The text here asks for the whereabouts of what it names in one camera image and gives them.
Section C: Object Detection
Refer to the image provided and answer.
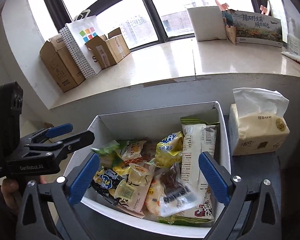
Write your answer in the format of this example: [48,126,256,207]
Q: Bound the yellow green jelly cup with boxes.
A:
[114,179,135,200]

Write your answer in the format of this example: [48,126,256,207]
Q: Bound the clear jelly cup orange lid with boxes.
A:
[128,163,151,186]

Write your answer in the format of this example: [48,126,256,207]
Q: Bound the clear dark dried fruit packet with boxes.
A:
[159,163,203,217]

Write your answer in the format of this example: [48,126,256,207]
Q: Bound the beige corn cake snack packet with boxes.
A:
[115,139,156,220]

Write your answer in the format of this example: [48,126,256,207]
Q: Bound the green pea snack packet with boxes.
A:
[91,140,120,167]

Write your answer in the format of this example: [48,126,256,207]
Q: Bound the round rice cracker packet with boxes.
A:
[145,178,165,217]

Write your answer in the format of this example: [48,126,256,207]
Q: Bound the person's left hand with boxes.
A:
[0,178,19,220]

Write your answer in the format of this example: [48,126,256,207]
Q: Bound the black yellow snack packet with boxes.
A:
[90,167,125,206]

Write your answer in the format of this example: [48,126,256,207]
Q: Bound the white storage box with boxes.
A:
[63,100,232,239]

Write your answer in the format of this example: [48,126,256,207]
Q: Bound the beige tissue pack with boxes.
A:
[229,87,290,156]

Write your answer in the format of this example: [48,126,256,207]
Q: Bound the tall white green snack bag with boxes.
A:
[159,117,218,226]

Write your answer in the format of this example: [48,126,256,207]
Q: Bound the open brown cardboard box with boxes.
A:
[85,28,130,69]

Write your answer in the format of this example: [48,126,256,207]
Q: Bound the yellow blue snack packet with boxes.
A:
[152,131,184,168]

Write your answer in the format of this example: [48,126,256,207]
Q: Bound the white polka dot paper bag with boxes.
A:
[59,9,102,79]

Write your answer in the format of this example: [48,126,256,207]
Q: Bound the printed landscape gift box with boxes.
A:
[229,10,282,47]

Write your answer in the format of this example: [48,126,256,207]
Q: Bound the white board on sill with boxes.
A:
[187,6,227,41]

